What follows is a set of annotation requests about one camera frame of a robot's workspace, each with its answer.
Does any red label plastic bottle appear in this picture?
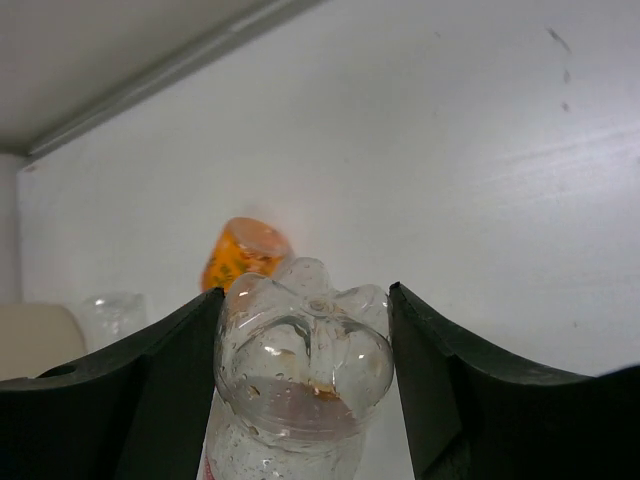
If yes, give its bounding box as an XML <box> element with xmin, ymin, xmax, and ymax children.
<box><xmin>204</xmin><ymin>257</ymin><xmax>394</xmax><ymax>479</ymax></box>

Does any blue label bottle left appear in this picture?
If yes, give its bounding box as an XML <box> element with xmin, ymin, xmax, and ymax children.
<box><xmin>78</xmin><ymin>292</ymin><xmax>149</xmax><ymax>353</ymax></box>

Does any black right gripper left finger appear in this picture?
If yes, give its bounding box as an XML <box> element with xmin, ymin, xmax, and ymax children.
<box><xmin>1</xmin><ymin>288</ymin><xmax>224</xmax><ymax>479</ymax></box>

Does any orange wrapped plastic bottle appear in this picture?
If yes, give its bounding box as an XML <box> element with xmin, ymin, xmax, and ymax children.
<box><xmin>200</xmin><ymin>217</ymin><xmax>293</xmax><ymax>292</ymax></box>

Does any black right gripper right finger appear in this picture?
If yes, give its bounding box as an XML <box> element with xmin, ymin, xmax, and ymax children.
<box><xmin>389</xmin><ymin>283</ymin><xmax>639</xmax><ymax>479</ymax></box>

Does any beige bin with grey rim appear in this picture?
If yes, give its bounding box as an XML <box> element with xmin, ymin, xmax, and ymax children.
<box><xmin>0</xmin><ymin>303</ymin><xmax>87</xmax><ymax>381</ymax></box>

